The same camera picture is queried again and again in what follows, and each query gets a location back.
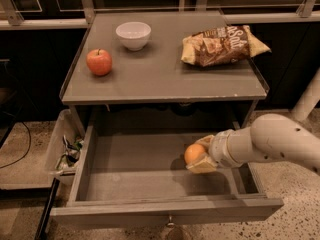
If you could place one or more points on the red apple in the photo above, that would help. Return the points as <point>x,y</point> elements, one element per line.
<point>99,62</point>

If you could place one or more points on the grey cabinet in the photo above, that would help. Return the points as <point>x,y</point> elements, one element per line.
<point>156,73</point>

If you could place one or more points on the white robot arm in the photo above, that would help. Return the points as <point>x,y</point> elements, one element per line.
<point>270,138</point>

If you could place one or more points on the metal railing frame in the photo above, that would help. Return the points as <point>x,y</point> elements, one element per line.
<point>63,14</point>

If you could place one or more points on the orange fruit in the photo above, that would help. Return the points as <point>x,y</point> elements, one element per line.
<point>193,152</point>

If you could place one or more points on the brown chip bag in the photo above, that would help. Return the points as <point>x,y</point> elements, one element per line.
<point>222,45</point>

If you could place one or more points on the clear plastic trash bin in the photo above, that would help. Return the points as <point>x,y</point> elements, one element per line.
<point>64,149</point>

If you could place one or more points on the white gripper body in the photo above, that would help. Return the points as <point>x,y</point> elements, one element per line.
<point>220,149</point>

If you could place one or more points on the metal drawer handle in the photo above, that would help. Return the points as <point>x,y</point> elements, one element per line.
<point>170,223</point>

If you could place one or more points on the open grey top drawer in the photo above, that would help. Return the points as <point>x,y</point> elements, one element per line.
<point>126,178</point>

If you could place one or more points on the white bowl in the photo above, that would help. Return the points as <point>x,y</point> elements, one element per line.
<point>133,35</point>

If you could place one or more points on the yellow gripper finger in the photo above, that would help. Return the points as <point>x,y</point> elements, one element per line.
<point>205,141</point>
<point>201,164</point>

